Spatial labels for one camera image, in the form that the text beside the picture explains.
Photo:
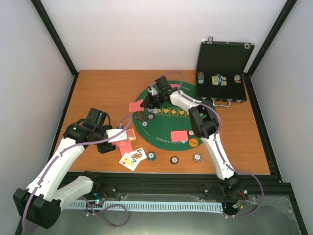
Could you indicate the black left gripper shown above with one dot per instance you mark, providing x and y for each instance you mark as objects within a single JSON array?
[{"x": 103, "y": 149}]

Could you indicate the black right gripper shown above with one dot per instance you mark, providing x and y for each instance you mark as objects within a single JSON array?
[{"x": 147, "y": 101}]

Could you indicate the red card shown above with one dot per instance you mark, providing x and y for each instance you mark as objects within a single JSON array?
[
  {"x": 126, "y": 148},
  {"x": 135, "y": 107},
  {"x": 175, "y": 86},
  {"x": 177, "y": 136}
]

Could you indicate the brown chips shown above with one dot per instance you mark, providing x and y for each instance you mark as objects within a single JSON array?
[
  {"x": 150, "y": 116},
  {"x": 191, "y": 133}
]

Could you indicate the black triangular all-in button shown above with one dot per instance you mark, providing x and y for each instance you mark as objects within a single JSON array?
[{"x": 139, "y": 116}]

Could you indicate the two of hearts card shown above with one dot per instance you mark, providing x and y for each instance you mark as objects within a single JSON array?
[{"x": 129, "y": 162}]

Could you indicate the queen face card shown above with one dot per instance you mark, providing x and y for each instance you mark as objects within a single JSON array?
[{"x": 137, "y": 155}]

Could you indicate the blue 50 chip stack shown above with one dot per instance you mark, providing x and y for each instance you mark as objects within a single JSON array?
[{"x": 151, "y": 156}]

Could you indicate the brown 100 chip stack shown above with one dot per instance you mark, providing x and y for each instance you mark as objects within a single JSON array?
[{"x": 174, "y": 160}]

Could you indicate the blue orange 10 chip stack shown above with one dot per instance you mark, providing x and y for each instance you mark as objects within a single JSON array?
[{"x": 197, "y": 157}]

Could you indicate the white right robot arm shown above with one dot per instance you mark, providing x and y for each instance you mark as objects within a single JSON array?
[{"x": 205, "y": 123}]

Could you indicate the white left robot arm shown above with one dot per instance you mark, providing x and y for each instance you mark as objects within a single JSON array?
[{"x": 43, "y": 200}]

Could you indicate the yellow red card box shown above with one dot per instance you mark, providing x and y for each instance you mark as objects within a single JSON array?
[{"x": 131, "y": 134}]

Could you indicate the round green poker mat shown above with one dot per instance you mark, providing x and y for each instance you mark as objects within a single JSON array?
[{"x": 158, "y": 133}]

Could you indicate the chip stack in case left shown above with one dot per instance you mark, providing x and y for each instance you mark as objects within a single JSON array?
[{"x": 200, "y": 78}]

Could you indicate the chip stack in case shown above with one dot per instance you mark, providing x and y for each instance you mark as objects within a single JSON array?
[
  {"x": 200, "y": 78},
  {"x": 237, "y": 78}
]

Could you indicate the orange big blind button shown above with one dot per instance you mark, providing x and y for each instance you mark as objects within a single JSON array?
[{"x": 193, "y": 142}]

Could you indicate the card pack in case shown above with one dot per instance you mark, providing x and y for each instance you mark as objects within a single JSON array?
[{"x": 219, "y": 80}]

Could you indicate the black poker case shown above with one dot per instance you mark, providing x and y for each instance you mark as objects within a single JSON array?
[{"x": 226, "y": 59}]

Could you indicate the chip stack in case right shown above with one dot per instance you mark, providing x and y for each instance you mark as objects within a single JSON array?
[{"x": 237, "y": 78}]

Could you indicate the light blue cable duct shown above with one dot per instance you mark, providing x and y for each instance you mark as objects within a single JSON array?
[{"x": 150, "y": 206}]

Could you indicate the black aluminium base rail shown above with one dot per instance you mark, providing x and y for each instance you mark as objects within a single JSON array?
[{"x": 206, "y": 187}]

